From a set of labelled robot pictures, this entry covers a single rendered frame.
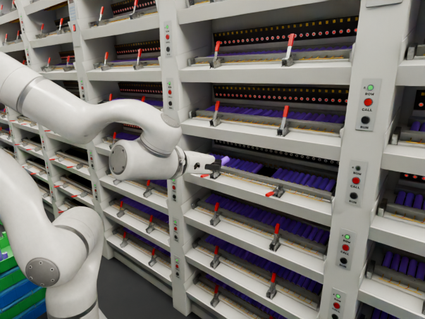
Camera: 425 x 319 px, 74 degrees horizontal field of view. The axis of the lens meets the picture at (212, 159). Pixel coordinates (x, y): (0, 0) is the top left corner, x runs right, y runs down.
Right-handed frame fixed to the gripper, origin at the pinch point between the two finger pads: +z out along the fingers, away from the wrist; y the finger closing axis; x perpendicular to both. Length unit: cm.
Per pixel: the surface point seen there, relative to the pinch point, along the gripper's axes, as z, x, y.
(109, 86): 24, -26, 100
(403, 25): 6, -38, -40
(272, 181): 22.9, 3.7, -8.8
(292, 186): 22.8, 3.7, -16.1
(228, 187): 19.8, 9.4, 6.1
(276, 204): 20.2, 10.2, -13.0
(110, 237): 38, 65, 99
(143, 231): 31, 47, 61
